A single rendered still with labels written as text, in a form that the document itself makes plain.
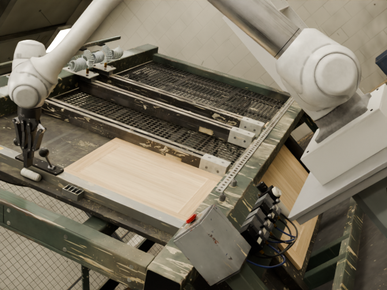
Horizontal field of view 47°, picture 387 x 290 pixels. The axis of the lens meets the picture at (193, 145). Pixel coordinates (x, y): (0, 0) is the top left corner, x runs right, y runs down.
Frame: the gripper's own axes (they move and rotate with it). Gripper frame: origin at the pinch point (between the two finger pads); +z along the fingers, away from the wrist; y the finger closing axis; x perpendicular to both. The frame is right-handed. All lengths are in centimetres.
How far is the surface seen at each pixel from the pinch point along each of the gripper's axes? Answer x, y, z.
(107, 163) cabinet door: 36.4, 11.0, 13.8
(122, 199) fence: 13.9, 31.7, 11.5
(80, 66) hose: 92, -44, -3
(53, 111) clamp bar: 60, -36, 12
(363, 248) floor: 130, 130, 65
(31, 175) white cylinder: 7.9, -5.1, 13.1
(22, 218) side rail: -13.4, 9.6, 14.1
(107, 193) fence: 13.8, 25.0, 11.5
